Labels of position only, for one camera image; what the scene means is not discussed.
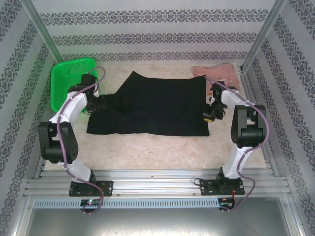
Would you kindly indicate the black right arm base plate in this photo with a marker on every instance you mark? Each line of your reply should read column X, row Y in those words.
column 209, row 188

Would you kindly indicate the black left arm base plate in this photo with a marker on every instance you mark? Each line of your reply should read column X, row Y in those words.
column 105, row 188

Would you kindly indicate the green plastic basket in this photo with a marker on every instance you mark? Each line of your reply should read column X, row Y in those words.
column 64, row 81

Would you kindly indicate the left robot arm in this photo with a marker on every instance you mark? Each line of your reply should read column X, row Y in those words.
column 61, row 142

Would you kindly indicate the black t-shirt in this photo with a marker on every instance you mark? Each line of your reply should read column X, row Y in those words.
column 160, row 105

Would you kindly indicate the grey sheet metal panel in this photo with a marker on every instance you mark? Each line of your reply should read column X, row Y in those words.
column 157, row 222

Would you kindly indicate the aluminium mounting rail bed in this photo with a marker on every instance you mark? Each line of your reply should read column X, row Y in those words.
column 152, row 180

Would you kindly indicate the pink printed t-shirt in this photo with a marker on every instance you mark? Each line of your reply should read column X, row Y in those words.
column 221, row 72

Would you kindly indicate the aluminium frame post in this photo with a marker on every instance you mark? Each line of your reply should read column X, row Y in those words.
column 41, row 29
column 263, row 32

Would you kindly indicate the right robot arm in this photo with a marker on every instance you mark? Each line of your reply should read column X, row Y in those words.
column 248, row 127

